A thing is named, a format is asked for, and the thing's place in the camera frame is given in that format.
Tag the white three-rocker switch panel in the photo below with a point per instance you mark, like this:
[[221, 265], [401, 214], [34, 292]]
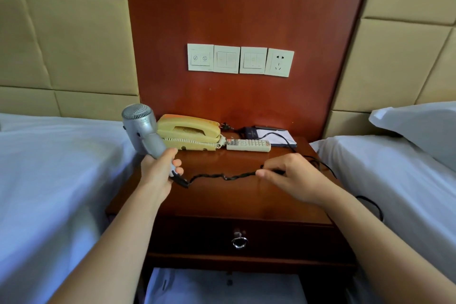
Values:
[[253, 60]]

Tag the silver hair dryer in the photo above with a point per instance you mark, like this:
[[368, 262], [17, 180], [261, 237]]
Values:
[[142, 129]]

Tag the white wall socket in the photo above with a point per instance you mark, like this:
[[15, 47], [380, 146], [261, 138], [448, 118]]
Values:
[[279, 62]]

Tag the person's right thumb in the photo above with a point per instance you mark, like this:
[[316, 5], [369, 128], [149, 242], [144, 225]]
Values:
[[269, 174]]

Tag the person's left hand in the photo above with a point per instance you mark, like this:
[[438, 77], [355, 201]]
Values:
[[155, 175]]

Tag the black power plug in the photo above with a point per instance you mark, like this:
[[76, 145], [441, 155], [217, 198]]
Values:
[[225, 126]]

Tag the white round-button switch panel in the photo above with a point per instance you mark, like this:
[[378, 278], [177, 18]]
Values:
[[200, 57]]

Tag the person's left thumb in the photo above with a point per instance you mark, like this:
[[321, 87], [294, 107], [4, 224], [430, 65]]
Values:
[[167, 157]]

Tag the person's right hand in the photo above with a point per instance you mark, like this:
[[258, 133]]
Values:
[[302, 181]]

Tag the black notepad holder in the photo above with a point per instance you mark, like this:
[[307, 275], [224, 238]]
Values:
[[250, 132]]

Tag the beige padded headboard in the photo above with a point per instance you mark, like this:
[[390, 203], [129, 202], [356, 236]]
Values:
[[402, 47], [71, 36]]

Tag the dark wooden drawer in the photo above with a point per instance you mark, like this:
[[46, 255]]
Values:
[[285, 239]]

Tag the white remote control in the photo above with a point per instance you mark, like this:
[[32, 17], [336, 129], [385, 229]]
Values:
[[249, 145]]

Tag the person's left forearm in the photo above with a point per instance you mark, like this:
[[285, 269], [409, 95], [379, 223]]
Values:
[[117, 250]]

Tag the white bag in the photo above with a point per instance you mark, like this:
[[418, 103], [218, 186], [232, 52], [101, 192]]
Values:
[[221, 287]]

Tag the person's right forearm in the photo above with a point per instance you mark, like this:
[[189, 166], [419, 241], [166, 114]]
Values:
[[388, 250]]

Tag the brown wooden nightstand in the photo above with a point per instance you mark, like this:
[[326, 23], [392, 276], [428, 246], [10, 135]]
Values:
[[228, 200]]

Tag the white pillow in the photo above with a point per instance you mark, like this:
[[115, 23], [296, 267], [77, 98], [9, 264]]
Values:
[[420, 129]]

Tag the white notepad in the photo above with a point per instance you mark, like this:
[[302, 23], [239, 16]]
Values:
[[276, 138]]

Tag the white two-rocker switch panel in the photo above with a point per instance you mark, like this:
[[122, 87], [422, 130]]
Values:
[[226, 59]]

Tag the reddish wooden back panel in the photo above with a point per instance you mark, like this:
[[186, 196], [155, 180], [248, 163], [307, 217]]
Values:
[[242, 4]]

